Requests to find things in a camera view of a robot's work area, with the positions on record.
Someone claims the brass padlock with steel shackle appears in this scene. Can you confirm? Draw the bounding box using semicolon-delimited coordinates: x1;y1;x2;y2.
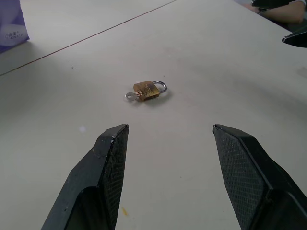
133;80;168;102

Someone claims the purple and white plastic bag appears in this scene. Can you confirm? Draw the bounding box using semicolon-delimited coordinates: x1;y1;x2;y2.
0;0;31;54

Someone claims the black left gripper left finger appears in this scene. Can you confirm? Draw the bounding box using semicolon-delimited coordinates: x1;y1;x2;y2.
40;124;130;230

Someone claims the black object by bystander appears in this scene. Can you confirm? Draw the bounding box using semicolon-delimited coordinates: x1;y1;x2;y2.
250;0;298;10

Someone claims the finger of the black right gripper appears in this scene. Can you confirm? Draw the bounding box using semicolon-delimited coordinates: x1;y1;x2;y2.
281;25;307;49

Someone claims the small silver key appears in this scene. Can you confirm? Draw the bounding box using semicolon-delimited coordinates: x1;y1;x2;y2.
124;92;142;101

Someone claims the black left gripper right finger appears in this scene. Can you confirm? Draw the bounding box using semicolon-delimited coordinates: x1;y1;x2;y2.
212;124;307;230

